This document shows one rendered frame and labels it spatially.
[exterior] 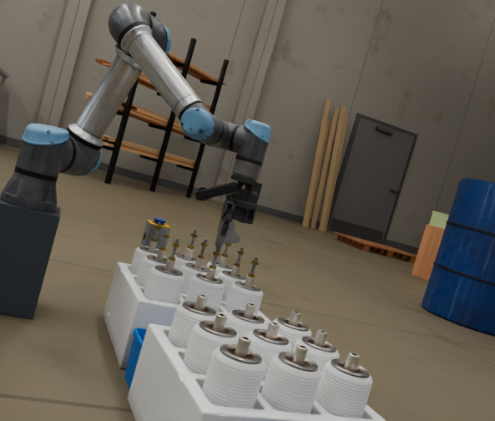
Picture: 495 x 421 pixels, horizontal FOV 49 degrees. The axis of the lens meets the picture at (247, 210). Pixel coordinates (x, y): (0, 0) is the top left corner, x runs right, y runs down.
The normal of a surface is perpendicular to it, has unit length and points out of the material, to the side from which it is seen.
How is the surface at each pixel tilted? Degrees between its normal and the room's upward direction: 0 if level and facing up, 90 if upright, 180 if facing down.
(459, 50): 90
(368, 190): 90
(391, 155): 90
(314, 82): 90
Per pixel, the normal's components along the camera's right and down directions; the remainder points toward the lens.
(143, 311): 0.36, 0.16
